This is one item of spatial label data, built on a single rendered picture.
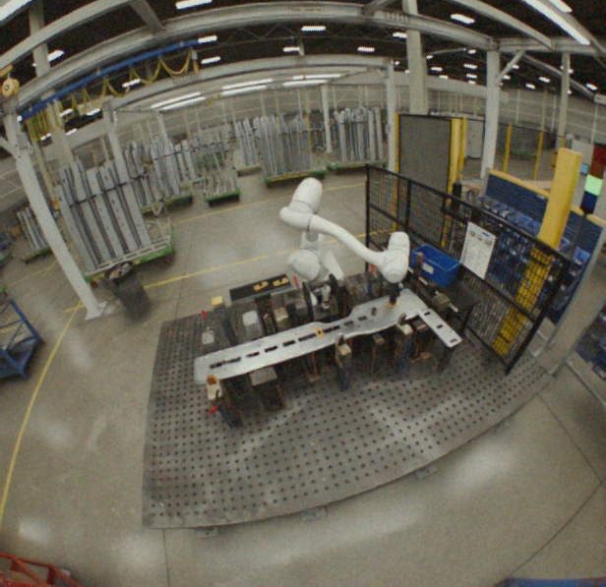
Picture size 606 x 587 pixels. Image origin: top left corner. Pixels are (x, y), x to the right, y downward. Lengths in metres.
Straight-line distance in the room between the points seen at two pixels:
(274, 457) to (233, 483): 0.25
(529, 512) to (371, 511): 1.22
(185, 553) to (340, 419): 1.56
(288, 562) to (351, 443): 1.05
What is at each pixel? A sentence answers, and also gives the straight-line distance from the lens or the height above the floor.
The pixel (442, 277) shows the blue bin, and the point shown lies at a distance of 1.76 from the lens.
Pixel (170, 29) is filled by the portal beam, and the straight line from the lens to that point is 3.66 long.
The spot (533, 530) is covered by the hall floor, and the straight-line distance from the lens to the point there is 2.52.
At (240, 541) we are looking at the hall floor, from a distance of 2.17.
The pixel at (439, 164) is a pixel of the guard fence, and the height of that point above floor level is 1.42.
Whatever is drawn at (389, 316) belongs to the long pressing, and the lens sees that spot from 1.55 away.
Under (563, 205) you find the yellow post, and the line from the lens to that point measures 1.44.
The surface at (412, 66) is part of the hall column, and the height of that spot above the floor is 3.39.
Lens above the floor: 2.07
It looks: 37 degrees down
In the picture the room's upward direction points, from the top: 8 degrees counter-clockwise
